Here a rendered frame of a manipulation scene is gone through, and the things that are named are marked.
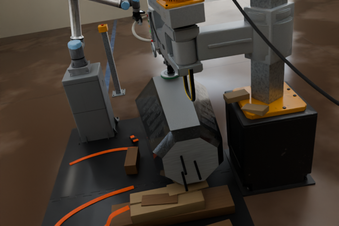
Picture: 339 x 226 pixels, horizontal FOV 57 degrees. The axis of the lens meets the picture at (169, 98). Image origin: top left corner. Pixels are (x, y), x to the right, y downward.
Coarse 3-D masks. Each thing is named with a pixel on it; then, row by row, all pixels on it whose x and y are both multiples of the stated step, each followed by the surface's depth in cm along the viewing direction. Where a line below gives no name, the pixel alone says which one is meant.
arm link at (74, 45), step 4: (72, 40) 346; (76, 40) 345; (68, 44) 339; (72, 44) 337; (76, 44) 337; (80, 44) 341; (72, 48) 338; (76, 48) 338; (80, 48) 341; (72, 52) 340; (76, 52) 340; (80, 52) 342; (72, 56) 343; (76, 56) 342; (80, 56) 344
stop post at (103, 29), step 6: (102, 30) 432; (102, 36) 438; (108, 42) 443; (108, 48) 447; (108, 54) 452; (108, 60) 456; (114, 66) 461; (114, 72) 465; (114, 78) 470; (114, 84) 475; (114, 90) 493; (120, 90) 481; (114, 96) 478
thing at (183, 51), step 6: (174, 42) 231; (180, 42) 228; (186, 42) 227; (192, 42) 229; (174, 48) 234; (180, 48) 230; (186, 48) 229; (192, 48) 231; (174, 54) 238; (180, 54) 233; (186, 54) 232; (192, 54) 233; (174, 60) 242; (180, 60) 235; (186, 60) 234; (192, 60) 235
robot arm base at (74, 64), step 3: (84, 57) 349; (72, 60) 346; (75, 60) 344; (78, 60) 344; (81, 60) 345; (84, 60) 348; (72, 63) 347; (75, 63) 344; (78, 63) 344; (81, 63) 345; (84, 63) 349; (87, 63) 352; (72, 66) 347; (75, 66) 345; (78, 66) 345; (81, 66) 346; (84, 66) 348
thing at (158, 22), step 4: (148, 8) 292; (152, 8) 286; (152, 12) 277; (156, 12) 278; (152, 16) 280; (156, 16) 279; (160, 16) 280; (152, 20) 285; (156, 20) 281; (160, 20) 282; (156, 24) 283; (160, 24) 284; (152, 28) 296; (156, 28) 284; (156, 32) 286; (156, 40) 290; (156, 44) 296; (160, 52) 296
